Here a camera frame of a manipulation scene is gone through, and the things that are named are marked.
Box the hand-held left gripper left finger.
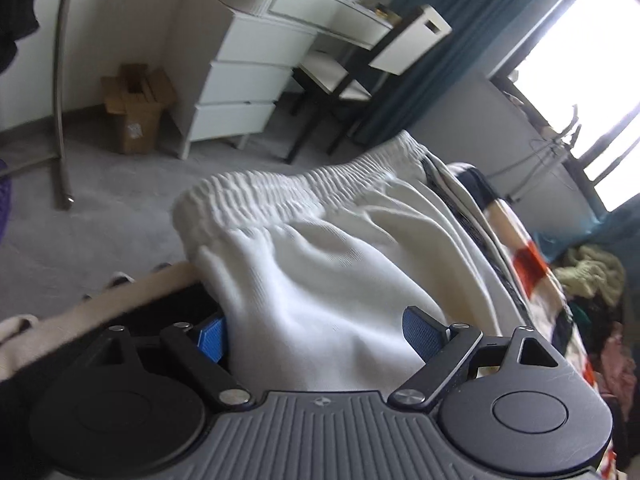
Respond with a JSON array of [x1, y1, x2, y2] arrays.
[[101, 312, 252, 409]]

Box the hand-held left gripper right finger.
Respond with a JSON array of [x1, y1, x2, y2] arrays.
[[387, 305, 569, 407]]

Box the white elastic-waist pants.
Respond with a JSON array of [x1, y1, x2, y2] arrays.
[[171, 130, 532, 397]]

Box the pile of mixed clothes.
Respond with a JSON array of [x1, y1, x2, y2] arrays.
[[550, 242, 640, 480]]

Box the metal clothes rack pole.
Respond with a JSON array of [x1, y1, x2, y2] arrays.
[[0, 0, 84, 209]]

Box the dark hanging clothes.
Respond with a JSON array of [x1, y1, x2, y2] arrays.
[[0, 0, 42, 75]]

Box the printed blanket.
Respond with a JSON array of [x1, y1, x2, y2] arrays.
[[424, 160, 617, 480]]

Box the cream knit garment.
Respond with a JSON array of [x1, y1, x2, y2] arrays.
[[552, 243, 627, 307]]

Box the open cardboard box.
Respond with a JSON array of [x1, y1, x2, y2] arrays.
[[99, 62, 179, 156]]

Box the purple basket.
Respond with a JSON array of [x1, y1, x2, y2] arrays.
[[0, 156, 14, 247]]

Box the white dressing table with drawers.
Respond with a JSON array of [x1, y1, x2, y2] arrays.
[[167, 0, 397, 162]]

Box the window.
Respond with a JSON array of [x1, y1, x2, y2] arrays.
[[491, 0, 640, 212]]

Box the thin wire stand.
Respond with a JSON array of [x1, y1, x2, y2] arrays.
[[486, 104, 585, 202]]

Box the white chair with black frame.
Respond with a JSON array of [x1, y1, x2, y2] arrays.
[[284, 4, 454, 164]]

